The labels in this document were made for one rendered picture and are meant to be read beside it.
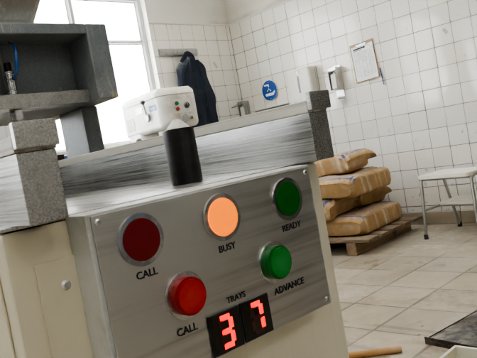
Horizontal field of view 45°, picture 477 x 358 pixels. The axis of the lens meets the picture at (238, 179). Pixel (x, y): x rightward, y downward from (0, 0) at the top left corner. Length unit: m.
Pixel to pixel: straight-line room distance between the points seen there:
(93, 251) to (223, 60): 5.46
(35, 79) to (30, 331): 0.92
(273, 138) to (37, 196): 0.29
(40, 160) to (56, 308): 0.11
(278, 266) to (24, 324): 0.21
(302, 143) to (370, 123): 4.42
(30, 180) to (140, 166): 0.43
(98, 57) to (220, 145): 0.65
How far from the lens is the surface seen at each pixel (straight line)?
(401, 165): 4.89
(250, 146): 0.64
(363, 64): 4.99
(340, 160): 4.25
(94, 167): 0.94
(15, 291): 0.43
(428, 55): 4.72
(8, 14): 1.31
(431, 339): 2.39
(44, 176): 0.41
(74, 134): 1.40
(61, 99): 1.26
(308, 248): 0.56
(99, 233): 0.42
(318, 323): 0.62
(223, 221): 0.48
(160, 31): 5.43
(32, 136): 0.40
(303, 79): 5.23
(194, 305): 0.46
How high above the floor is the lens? 0.87
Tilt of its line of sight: 3 degrees down
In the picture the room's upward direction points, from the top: 10 degrees counter-clockwise
